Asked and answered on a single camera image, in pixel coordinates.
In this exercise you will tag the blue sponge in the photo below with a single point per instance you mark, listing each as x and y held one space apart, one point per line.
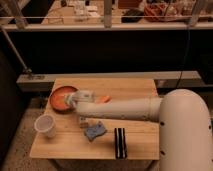
94 131

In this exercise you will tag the red basket on shelf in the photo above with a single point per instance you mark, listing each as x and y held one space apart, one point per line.
162 12

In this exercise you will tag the diagonal metal rod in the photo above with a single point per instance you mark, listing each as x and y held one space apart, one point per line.
26 69

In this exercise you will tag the orange ceramic bowl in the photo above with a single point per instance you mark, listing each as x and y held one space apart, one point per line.
57 98

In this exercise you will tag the white plastic cup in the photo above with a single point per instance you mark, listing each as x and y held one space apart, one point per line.
45 125

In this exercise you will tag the upper shelf rail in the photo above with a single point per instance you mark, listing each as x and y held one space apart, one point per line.
83 15

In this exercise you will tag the black object on shelf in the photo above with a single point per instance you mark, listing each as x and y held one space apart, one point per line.
132 16

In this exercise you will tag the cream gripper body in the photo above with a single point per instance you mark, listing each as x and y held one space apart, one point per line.
70 99

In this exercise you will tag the orange carrot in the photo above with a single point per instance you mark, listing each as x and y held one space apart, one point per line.
103 99

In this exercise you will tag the black white striped cloth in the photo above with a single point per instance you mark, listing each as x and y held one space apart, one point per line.
120 143

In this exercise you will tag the grey metal ledge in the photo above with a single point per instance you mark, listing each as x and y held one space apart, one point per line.
165 79

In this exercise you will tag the wooden table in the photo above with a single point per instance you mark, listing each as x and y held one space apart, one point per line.
142 138

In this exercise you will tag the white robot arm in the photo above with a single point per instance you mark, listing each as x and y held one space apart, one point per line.
185 130

